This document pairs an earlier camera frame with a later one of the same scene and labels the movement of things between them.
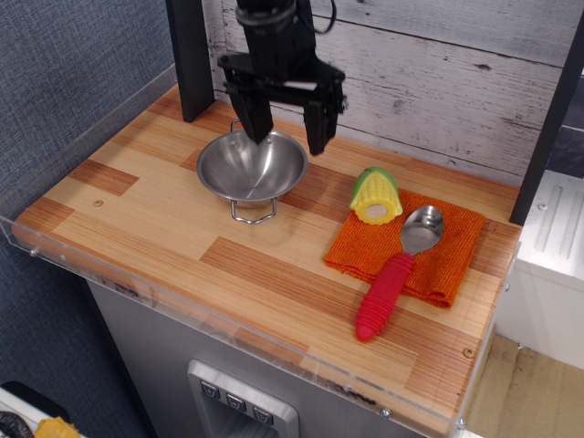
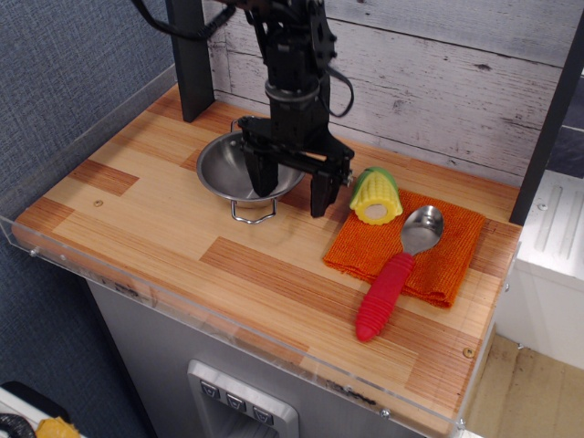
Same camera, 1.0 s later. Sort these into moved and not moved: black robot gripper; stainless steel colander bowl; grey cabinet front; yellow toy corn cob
Moved: black robot gripper
Not moved: yellow toy corn cob; stainless steel colander bowl; grey cabinet front
